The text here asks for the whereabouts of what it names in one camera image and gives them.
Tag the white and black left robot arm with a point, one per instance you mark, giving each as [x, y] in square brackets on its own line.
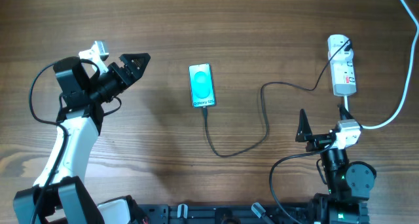
[78, 123]

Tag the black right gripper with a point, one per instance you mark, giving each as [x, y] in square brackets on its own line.
[318, 141]

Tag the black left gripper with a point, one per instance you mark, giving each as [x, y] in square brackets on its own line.
[132, 75]

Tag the blue Galaxy smartphone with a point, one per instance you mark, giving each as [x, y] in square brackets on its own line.
[201, 82]

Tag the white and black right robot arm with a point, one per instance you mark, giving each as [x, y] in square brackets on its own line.
[349, 183]

